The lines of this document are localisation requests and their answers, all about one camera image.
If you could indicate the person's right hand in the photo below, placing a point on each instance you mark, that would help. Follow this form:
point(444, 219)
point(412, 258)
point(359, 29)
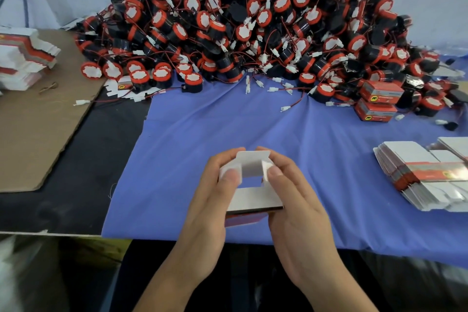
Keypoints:
point(300, 231)

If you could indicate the person's left hand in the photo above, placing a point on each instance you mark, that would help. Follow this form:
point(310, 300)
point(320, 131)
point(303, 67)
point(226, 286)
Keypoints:
point(208, 228)

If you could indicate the orange white paper box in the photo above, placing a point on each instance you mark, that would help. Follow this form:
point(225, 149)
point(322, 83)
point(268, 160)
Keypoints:
point(382, 91)
point(252, 195)
point(375, 111)

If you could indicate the stack of paper boxes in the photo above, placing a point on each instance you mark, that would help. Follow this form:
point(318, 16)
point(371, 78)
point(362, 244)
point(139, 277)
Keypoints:
point(22, 56)
point(420, 173)

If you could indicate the pile of black red buzzers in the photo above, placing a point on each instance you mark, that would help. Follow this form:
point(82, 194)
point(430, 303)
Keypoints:
point(256, 26)

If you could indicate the blue cloth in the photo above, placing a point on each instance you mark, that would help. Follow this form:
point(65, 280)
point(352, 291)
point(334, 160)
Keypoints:
point(183, 132)

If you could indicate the brown cardboard sheet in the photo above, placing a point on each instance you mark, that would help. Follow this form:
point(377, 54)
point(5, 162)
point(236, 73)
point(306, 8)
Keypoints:
point(36, 132)

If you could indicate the rubber band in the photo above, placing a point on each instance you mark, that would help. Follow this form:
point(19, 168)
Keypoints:
point(48, 87)

